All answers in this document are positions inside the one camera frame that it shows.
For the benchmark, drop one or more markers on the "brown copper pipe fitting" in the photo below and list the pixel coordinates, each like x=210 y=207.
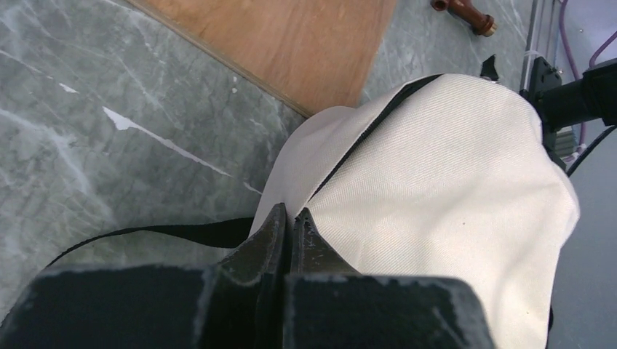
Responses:
x=481 y=24

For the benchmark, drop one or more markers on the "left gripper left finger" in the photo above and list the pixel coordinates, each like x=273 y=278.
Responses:
x=235 y=303

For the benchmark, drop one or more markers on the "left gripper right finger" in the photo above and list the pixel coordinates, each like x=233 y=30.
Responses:
x=328 y=304

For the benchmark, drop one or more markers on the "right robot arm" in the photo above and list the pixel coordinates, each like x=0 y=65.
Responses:
x=564 y=105

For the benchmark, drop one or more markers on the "wooden board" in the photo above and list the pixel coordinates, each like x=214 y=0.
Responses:
x=311 y=55

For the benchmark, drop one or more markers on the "beige canvas backpack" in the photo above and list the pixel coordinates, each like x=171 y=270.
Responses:
x=444 y=176

